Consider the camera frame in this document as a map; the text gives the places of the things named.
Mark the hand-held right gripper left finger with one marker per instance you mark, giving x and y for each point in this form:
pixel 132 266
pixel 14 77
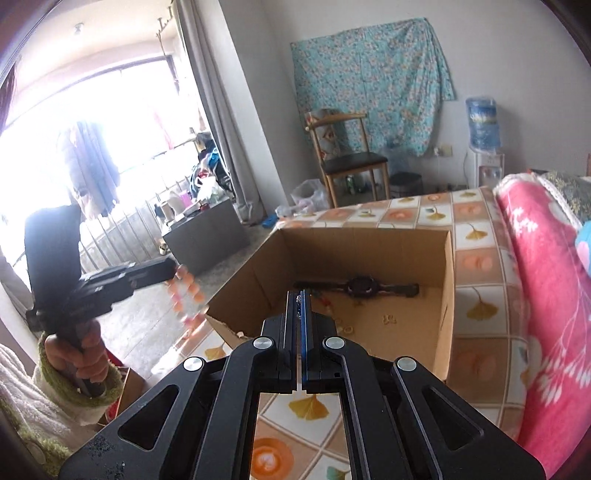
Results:
pixel 288 332

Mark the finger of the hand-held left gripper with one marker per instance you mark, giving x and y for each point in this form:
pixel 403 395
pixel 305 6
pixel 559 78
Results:
pixel 124 290
pixel 134 272

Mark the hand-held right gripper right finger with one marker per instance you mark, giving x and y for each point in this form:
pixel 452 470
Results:
pixel 307 332

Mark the pink and black smartwatch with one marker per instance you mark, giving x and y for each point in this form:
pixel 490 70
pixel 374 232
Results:
pixel 360 286

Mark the brown cardboard box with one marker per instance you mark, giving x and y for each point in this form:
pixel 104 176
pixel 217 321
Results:
pixel 369 251

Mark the person's left forearm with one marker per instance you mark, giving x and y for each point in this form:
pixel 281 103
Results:
pixel 27 406

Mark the person's left hand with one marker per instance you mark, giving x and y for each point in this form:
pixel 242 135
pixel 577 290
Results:
pixel 87 350

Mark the metal railing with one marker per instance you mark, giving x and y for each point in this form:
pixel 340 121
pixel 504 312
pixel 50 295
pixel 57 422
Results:
pixel 124 230

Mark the pile of clothes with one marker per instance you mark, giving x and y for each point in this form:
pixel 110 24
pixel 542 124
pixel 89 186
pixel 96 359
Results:
pixel 210 166

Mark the clear plastic bag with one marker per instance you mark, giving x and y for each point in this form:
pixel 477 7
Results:
pixel 309 194

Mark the green drink cans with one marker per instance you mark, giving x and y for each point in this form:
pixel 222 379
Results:
pixel 352 184

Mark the wooden chair with dark seat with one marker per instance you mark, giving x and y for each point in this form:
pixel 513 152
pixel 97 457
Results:
pixel 353 161

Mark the grey curtain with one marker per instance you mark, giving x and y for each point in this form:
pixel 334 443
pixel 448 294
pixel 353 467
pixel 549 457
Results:
pixel 217 115

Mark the black trash bin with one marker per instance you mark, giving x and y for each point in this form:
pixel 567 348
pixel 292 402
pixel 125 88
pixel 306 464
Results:
pixel 406 184

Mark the clear empty water jug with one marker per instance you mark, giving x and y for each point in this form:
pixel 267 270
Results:
pixel 398 159

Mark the white water dispenser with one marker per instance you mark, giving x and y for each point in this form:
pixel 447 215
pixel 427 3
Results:
pixel 485 170

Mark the pink floral blanket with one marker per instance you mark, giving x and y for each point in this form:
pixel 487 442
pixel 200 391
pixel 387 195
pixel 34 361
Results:
pixel 554 300

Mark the blue water jug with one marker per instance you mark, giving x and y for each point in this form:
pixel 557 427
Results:
pixel 482 124

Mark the light blue pillow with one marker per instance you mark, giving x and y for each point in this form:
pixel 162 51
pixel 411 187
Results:
pixel 585 249

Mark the grey floral pillow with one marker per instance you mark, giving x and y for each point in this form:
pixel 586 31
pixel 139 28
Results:
pixel 570 189

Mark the white wall socket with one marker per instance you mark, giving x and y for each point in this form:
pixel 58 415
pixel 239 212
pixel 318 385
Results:
pixel 444 151

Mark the teal floral wall cloth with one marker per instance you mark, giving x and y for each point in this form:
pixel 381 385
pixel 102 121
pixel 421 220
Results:
pixel 369 69

